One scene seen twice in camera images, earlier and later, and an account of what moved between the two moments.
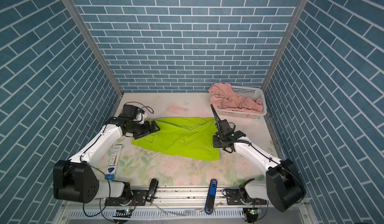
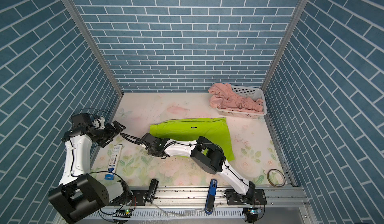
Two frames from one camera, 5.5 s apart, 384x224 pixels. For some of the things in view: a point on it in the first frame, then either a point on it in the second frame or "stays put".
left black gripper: [147, 130] to [111, 133]
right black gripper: [215, 144] to [149, 152]
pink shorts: [222, 97] stays put
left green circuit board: [127, 213] stays put
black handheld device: [152, 190] stays put
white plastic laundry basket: [244, 92] stays put
